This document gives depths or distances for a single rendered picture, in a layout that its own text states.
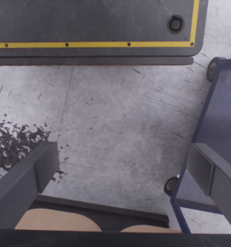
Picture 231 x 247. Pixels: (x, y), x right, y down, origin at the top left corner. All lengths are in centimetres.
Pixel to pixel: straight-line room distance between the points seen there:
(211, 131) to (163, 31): 46
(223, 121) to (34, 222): 84
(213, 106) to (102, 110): 47
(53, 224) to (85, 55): 63
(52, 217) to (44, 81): 58
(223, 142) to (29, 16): 80
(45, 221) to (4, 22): 68
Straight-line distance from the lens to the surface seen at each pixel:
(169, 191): 94
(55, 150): 16
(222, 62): 74
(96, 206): 106
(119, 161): 91
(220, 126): 81
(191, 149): 17
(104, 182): 98
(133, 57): 49
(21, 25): 56
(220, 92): 78
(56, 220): 82
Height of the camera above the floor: 80
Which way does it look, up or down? 74 degrees down
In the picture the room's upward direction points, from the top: 174 degrees counter-clockwise
